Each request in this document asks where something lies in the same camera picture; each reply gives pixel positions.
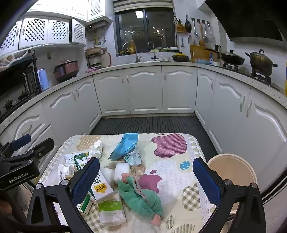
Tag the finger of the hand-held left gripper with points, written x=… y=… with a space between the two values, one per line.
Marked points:
x=42 y=145
x=21 y=139

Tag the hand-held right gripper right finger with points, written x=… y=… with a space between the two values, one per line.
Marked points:
x=206 y=181

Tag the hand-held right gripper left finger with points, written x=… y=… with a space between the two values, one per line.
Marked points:
x=86 y=179

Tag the green plush dinosaur toy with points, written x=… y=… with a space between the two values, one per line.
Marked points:
x=139 y=199

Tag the person's left hand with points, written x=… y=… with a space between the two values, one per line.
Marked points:
x=5 y=207

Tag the white yellow milk carton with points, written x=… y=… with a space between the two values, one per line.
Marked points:
x=103 y=188

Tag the green flower-print carton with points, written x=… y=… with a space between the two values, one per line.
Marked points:
x=80 y=160

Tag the white printed box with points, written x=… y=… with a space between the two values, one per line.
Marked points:
x=64 y=172

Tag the white plastic packet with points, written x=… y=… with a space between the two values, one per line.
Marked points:
x=68 y=159

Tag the beige plastic bin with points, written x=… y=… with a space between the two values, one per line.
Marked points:
x=233 y=170

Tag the crumpled white tissue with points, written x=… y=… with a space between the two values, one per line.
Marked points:
x=96 y=149

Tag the white foam block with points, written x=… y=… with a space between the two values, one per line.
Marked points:
x=121 y=170

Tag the apple-print quilted mat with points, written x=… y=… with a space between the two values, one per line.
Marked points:
x=170 y=161

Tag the white green wipes packet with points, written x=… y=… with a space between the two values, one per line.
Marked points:
x=111 y=212

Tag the white base cabinets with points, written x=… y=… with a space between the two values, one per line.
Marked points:
x=145 y=89
x=62 y=107
x=235 y=112

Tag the blue plastic bag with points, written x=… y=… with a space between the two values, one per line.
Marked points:
x=123 y=145

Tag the black microwave oven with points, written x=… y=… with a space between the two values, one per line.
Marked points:
x=13 y=89
x=35 y=67

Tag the green white plastic wrapper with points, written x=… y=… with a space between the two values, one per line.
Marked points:
x=134 y=158

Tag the light blue cup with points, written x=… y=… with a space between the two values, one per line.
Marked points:
x=43 y=79

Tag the brown rice cooker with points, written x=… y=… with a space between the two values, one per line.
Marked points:
x=66 y=71

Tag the cling film rolls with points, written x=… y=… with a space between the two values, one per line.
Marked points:
x=24 y=54

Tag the beige casserole pot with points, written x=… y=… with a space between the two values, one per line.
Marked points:
x=95 y=51

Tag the gas stove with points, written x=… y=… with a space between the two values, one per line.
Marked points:
x=260 y=77

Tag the blue dish soap bottle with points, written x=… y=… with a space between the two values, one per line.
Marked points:
x=210 y=59

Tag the black wok with lid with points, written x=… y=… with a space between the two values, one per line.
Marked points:
x=232 y=58

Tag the black pot with yellow lid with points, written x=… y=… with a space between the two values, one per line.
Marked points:
x=180 y=57

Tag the wooden cutting board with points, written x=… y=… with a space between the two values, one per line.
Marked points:
x=199 y=53

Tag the steel stock pot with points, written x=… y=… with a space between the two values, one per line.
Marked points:
x=261 y=63

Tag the curved steel faucet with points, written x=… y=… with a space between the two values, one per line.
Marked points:
x=136 y=56

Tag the yellow bottle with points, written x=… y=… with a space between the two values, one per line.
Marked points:
x=131 y=48

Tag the slim steel faucet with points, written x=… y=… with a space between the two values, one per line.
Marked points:
x=154 y=53

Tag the wooden spatula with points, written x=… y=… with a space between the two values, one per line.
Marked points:
x=201 y=41

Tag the steel strainer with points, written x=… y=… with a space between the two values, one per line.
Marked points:
x=210 y=38

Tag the white gas water heater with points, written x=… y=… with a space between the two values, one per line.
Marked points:
x=98 y=11

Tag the steel ladle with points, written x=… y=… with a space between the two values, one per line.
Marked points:
x=195 y=32

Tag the dark kitchen window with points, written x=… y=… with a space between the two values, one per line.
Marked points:
x=134 y=26

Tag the yellow chopstick holder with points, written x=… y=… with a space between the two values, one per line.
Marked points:
x=180 y=29

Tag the black hanging pan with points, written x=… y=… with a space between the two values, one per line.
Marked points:
x=188 y=26

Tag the black range hood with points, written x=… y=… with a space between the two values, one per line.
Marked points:
x=246 y=20

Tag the white lattice wall cabinets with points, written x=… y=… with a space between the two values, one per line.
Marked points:
x=33 y=31

